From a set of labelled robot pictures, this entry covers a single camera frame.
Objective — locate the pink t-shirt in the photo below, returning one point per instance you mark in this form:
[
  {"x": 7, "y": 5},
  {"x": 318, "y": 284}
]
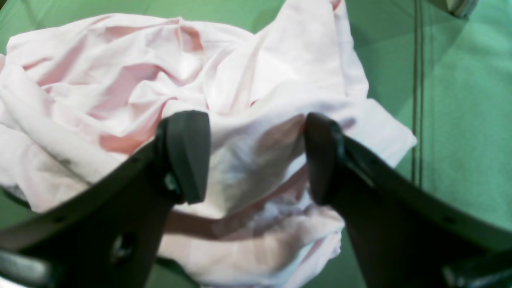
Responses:
[{"x": 79, "y": 99}]

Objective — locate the green table cloth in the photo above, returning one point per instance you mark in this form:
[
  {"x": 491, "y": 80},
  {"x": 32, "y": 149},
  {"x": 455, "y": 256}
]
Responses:
[{"x": 447, "y": 78}]

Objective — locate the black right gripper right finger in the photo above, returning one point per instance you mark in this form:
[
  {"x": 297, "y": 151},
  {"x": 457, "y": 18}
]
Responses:
[{"x": 402, "y": 236}]

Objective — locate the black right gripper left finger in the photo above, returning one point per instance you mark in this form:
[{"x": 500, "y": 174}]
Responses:
[{"x": 109, "y": 235}]

